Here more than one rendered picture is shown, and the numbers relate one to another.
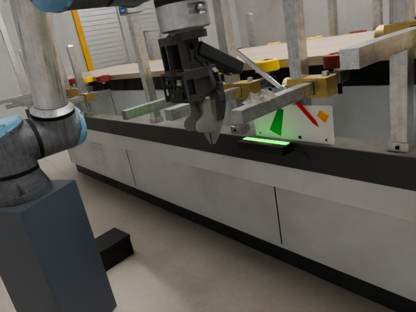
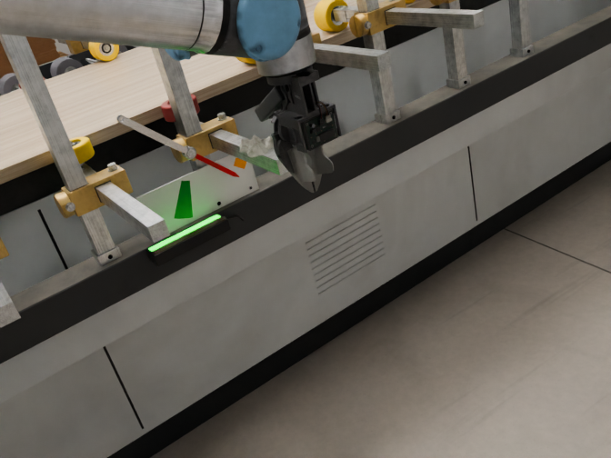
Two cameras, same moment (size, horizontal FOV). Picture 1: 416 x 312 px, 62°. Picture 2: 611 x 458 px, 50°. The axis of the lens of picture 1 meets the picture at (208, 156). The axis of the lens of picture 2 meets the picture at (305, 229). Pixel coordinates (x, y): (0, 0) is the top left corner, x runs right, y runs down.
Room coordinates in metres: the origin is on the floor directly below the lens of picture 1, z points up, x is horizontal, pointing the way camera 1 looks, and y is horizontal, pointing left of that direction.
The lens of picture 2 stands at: (0.51, 0.97, 1.28)
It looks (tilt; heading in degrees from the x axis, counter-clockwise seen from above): 28 degrees down; 280
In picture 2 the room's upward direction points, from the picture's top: 15 degrees counter-clockwise
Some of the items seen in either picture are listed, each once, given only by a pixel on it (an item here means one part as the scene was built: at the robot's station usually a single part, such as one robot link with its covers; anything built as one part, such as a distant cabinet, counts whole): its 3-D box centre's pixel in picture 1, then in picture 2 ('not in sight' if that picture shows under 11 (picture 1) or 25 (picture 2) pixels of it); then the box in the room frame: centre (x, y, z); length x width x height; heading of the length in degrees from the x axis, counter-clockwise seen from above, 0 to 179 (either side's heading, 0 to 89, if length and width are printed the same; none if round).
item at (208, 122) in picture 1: (207, 124); (321, 164); (0.63, -0.01, 0.86); 0.06 x 0.03 x 0.09; 128
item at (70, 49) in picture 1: (82, 87); not in sight; (2.09, 0.65, 0.87); 0.04 x 0.04 x 0.48; 38
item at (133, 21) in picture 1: (144, 70); not in sight; (1.51, 0.19, 0.93); 0.05 x 0.05 x 0.45; 38
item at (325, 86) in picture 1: (308, 85); (204, 139); (0.90, -0.29, 0.85); 0.14 x 0.06 x 0.05; 38
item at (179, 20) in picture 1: (184, 18); (286, 54); (0.65, -0.01, 1.05); 0.10 x 0.09 x 0.05; 38
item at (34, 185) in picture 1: (20, 181); not in sight; (1.18, 0.67, 0.65); 0.19 x 0.19 x 0.10
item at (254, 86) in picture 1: (239, 90); (93, 192); (1.09, -0.14, 0.84); 0.14 x 0.06 x 0.05; 38
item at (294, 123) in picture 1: (289, 122); (201, 193); (0.92, -0.24, 0.75); 0.26 x 0.01 x 0.10; 38
